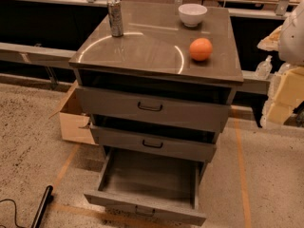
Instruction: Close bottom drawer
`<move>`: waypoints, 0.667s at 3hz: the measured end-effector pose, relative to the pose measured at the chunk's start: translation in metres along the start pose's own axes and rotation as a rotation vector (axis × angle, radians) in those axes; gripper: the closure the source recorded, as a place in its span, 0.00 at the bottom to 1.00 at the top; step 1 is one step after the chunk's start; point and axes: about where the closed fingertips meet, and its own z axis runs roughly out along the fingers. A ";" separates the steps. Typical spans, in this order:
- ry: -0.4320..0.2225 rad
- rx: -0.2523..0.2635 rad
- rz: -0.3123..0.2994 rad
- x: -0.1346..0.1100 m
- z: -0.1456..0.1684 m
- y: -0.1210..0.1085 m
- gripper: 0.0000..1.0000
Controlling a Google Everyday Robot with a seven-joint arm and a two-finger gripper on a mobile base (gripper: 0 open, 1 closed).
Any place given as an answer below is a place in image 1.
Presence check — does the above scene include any grey bottom drawer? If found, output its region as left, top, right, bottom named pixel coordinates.
left=85, top=148, right=206, bottom=226

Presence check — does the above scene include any grey drawer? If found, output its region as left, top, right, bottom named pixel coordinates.
left=75, top=86, right=230, bottom=132
left=90, top=126, right=217, bottom=162
left=85, top=148, right=206, bottom=226

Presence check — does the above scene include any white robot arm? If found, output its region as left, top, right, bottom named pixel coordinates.
left=257, top=1, right=304, bottom=127

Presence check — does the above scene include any grey middle drawer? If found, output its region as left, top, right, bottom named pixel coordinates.
left=90, top=126, right=217, bottom=162

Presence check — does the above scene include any grey drawer cabinet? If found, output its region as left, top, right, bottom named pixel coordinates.
left=68, top=0, right=244, bottom=176

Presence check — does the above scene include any grey top drawer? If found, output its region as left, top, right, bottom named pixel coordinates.
left=75, top=86, right=230, bottom=132

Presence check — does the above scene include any left clear sanitizer bottle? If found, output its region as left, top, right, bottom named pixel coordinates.
left=255, top=55, right=273, bottom=80

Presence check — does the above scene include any orange fruit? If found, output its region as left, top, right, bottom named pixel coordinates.
left=189, top=38, right=213, bottom=61

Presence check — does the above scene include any white bowl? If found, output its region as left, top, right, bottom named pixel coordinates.
left=179, top=4, right=207, bottom=27

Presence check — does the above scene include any silver metal can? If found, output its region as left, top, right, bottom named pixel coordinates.
left=107, top=0, right=124, bottom=37

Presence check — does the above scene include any cardboard box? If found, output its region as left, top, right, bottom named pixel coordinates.
left=50, top=82, right=95, bottom=145

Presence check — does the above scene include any grey metal rail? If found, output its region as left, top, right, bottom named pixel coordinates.
left=0, top=43, right=273, bottom=95

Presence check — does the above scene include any black pole with cable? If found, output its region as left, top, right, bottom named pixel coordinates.
left=0, top=184, right=55, bottom=228

